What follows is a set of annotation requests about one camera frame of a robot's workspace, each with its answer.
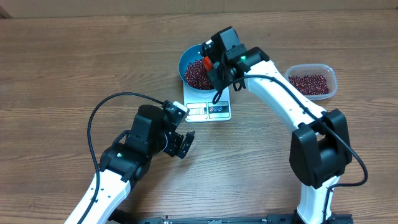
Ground red scoop with blue handle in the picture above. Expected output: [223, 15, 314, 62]
[202, 56, 213, 71]

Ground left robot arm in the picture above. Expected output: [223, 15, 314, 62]
[66, 101, 195, 223]

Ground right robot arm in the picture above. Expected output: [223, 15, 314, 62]
[201, 27, 353, 223]

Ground red beans in bowl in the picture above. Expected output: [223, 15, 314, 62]
[184, 60, 214, 90]

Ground white digital kitchen scale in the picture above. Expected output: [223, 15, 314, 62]
[183, 83, 231, 123]

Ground blue metal bowl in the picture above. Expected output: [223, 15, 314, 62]
[178, 44, 216, 94]

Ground red adzuki beans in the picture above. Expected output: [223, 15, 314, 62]
[289, 74, 330, 95]

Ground clear plastic food container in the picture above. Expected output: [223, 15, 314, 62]
[284, 63, 338, 101]

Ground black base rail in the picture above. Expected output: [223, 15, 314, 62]
[108, 208, 354, 224]

